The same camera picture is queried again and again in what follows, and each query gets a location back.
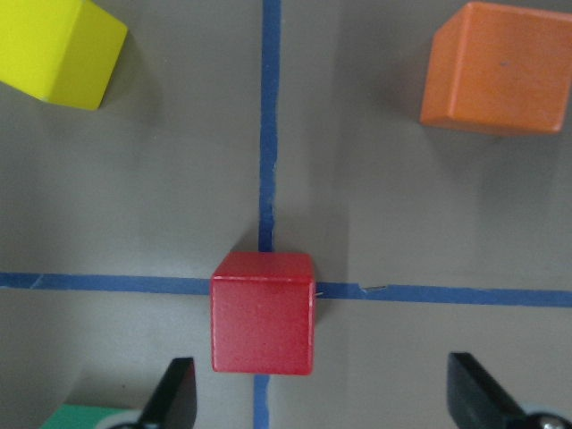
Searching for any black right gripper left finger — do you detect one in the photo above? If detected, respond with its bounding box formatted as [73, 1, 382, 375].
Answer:
[112, 357, 198, 429]

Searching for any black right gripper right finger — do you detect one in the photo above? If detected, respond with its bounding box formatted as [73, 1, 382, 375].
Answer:
[446, 351, 572, 429]

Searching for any red wooden block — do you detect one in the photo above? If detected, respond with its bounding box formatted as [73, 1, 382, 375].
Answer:
[210, 251, 316, 375]

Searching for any green wooden block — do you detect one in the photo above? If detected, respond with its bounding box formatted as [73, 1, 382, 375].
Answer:
[39, 404, 140, 429]

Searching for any orange wooden block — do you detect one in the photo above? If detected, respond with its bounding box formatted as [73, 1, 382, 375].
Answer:
[420, 1, 571, 136]

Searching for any yellow wooden block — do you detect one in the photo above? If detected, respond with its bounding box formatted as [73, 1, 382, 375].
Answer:
[1, 1, 128, 110]

